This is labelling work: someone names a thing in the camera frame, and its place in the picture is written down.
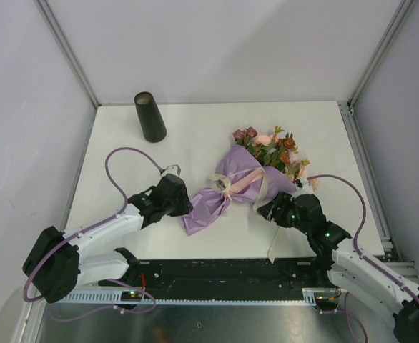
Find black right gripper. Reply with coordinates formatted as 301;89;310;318
257;191;310;235

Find purple wrapping paper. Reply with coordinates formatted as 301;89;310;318
182;145;297;236

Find cream printed ribbon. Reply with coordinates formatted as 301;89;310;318
204;166;280;266

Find artificial flower bunch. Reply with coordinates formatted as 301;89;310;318
232;126;310;187

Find pink wrapping paper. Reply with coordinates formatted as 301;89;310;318
227;167;265;194

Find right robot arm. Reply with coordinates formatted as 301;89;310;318
257;192;419;342

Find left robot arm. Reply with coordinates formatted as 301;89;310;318
22;174;192;303

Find black conical vase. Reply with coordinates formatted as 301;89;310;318
134;91;167;143

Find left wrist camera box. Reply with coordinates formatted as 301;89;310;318
160;164;181;177

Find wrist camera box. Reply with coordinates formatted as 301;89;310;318
160;164;181;177
293;177;314;197

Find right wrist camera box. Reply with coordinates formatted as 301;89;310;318
293;177;314;197

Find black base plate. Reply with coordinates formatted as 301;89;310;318
118;257;336;295

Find white slotted cable duct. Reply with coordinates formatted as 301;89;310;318
59;284;342;306

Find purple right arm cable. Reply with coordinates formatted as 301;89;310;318
304;174;419;342

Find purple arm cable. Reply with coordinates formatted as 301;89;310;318
22;146;167;322
304;174;419;342

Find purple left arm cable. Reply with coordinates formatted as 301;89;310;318
22;146;167;322

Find left aluminium frame post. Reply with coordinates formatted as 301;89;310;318
34;0;100;109

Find aluminium frame post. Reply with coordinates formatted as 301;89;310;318
34;0;100;109
347;0;417;108

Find right aluminium frame post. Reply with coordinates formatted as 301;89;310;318
347;0;417;108

